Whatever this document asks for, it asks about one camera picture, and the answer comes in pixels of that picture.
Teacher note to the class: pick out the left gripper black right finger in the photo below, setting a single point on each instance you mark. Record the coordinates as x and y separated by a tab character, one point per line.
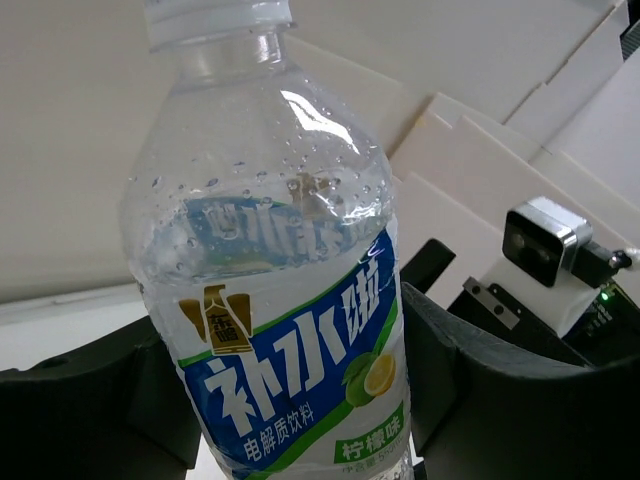
483	408

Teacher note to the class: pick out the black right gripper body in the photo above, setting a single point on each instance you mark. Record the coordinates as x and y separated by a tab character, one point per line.
607	332

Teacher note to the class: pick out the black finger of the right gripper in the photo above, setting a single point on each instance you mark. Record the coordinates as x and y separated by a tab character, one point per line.
427	265

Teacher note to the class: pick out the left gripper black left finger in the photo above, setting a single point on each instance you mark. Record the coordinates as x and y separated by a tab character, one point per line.
113	408

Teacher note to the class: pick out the lemon label clear bottle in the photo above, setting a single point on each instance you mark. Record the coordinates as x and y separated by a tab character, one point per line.
259	223

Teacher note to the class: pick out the aluminium rail back edge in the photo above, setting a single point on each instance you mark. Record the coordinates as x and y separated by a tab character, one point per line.
64	304

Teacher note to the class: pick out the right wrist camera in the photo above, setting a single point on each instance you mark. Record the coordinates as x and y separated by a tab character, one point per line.
544	239

